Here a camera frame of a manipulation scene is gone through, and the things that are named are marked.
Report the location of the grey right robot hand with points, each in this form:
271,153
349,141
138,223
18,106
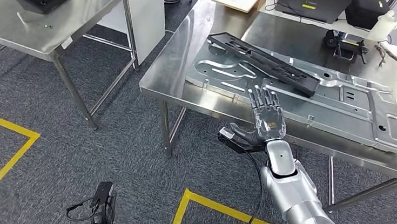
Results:
269,122

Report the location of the stainless steel workbench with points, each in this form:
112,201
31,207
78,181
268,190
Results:
173,76

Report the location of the stamped sheet metal panel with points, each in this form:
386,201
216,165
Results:
345,113

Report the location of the black clamp tool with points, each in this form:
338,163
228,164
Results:
344,45

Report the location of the white table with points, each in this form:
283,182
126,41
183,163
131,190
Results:
321,26

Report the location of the black laptop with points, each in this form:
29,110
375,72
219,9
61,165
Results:
312,6

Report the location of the yellow floor tape square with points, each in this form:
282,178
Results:
179,213
3,123

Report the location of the metal pliers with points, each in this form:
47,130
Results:
390,54

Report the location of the white plastic bottle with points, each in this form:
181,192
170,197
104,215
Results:
382,28

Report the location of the white cabinet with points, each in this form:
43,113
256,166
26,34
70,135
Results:
149,20

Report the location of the small metal screw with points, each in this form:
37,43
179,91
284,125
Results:
48,26

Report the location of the stainless steel table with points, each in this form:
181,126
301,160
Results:
29,35

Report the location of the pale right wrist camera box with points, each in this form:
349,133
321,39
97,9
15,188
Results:
227,132

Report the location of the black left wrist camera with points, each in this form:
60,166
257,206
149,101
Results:
103,196

